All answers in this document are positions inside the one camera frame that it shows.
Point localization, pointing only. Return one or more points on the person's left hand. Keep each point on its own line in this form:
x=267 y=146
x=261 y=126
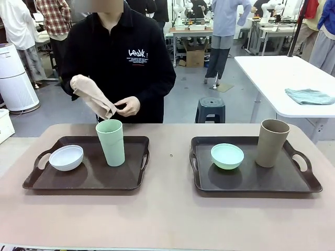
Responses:
x=129 y=106

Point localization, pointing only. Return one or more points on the beige cloth mat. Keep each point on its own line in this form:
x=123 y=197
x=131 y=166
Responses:
x=90 y=91

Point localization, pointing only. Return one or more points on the light green tall cup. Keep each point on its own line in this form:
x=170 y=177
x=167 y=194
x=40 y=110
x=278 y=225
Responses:
x=112 y=146

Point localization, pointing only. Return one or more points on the white bowl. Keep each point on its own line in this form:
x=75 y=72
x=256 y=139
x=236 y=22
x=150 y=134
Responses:
x=65 y=160

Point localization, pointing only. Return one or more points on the blue-grey cloth mat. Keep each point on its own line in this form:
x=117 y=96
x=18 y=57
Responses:
x=308 y=96

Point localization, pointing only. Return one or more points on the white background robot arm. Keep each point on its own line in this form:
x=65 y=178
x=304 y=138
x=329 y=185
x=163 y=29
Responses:
x=179 y=15

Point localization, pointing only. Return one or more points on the person's right forearm black sleeve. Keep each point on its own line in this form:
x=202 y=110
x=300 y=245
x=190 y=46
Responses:
x=67 y=87

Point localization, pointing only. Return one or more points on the person's left forearm black sleeve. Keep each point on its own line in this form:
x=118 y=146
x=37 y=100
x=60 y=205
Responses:
x=157 y=94

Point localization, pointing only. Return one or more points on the person in black jacket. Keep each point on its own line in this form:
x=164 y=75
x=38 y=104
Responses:
x=117 y=39

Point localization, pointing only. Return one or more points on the cardboard box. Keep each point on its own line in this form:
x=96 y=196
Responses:
x=195 y=58

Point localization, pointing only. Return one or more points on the dark plastic stool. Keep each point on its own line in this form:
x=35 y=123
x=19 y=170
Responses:
x=210 y=104

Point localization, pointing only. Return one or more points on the light green bowl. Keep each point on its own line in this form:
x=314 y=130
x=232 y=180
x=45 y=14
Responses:
x=227 y=157

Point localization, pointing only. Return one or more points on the white air purifier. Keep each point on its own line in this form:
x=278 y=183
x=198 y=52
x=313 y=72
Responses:
x=15 y=86

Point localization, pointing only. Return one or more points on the bystander in red plaid shirt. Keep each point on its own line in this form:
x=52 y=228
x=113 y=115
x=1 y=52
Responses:
x=53 y=15

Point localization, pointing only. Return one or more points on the white box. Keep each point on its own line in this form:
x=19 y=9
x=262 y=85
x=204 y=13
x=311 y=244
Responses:
x=5 y=125

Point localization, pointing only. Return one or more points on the bystander in light blue shirt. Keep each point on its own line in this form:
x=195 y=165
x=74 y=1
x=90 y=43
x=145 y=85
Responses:
x=223 y=23

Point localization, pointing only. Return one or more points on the bystander in white shirt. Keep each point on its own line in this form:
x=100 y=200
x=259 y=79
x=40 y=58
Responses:
x=18 y=23

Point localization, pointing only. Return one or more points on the white side table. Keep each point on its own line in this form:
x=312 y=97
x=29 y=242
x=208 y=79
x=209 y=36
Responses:
x=269 y=75

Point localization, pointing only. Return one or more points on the brown tall cup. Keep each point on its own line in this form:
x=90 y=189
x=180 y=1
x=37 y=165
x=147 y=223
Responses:
x=269 y=149

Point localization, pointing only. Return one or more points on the background metal workbench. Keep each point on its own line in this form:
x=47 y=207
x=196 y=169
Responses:
x=272 y=28

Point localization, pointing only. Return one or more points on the black pole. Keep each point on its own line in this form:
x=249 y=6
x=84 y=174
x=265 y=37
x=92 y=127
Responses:
x=297 y=31

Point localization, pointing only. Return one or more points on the bystander in beige trousers red top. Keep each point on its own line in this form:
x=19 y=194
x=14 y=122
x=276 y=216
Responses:
x=305 y=36

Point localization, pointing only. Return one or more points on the bystander in blue jacket grey skirt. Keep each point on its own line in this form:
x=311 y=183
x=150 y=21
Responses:
x=324 y=49

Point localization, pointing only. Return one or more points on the flat brown base plate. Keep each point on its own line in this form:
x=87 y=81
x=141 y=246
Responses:
x=222 y=87

